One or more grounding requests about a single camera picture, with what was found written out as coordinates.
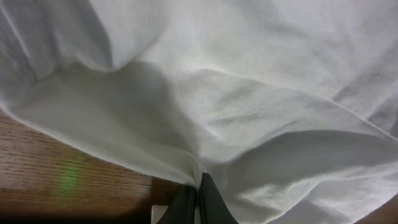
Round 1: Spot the white printed t-shirt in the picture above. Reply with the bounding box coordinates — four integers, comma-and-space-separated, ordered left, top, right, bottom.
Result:
1, 0, 397, 223

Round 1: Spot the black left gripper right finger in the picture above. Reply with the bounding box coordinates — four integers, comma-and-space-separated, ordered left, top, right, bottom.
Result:
198, 173, 238, 224

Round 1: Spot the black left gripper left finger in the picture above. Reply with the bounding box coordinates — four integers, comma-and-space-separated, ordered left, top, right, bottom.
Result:
157, 185, 197, 224

